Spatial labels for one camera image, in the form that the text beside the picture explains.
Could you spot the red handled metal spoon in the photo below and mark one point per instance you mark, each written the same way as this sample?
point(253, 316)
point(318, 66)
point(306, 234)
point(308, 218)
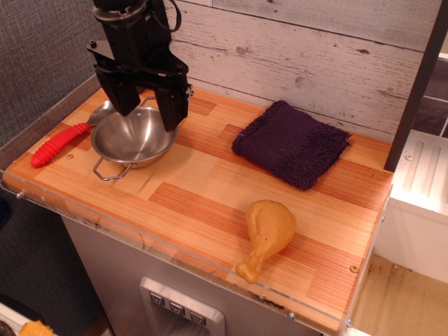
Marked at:
point(53, 146)

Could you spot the white toy sink unit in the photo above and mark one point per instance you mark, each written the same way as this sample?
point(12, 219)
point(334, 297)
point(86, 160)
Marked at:
point(413, 229)

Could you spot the dark purple folded cloth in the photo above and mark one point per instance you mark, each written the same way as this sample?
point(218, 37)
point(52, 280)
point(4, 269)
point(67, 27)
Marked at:
point(291, 144)

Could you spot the dark right shelf post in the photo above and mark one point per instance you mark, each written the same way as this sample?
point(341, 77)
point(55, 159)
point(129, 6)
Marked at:
point(427, 65)

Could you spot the grey toy fridge dispenser panel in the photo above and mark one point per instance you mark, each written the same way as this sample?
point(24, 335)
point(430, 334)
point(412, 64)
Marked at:
point(171, 312)

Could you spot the stainless steel bowl with handles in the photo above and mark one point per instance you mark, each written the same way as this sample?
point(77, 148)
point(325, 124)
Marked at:
point(133, 141)

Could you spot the clear acrylic table edge guard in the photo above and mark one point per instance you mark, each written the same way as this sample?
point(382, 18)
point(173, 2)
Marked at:
point(197, 223)

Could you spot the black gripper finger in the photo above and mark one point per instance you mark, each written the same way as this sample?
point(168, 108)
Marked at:
point(173, 105)
point(120, 92)

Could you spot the yellow toy at bottom left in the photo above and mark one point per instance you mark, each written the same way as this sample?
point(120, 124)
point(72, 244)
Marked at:
point(36, 328)

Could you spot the yellow toy chicken drumstick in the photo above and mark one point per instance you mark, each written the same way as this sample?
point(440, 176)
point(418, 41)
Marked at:
point(271, 227)

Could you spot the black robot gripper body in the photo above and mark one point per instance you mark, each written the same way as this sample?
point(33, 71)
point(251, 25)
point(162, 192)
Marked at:
point(136, 50)

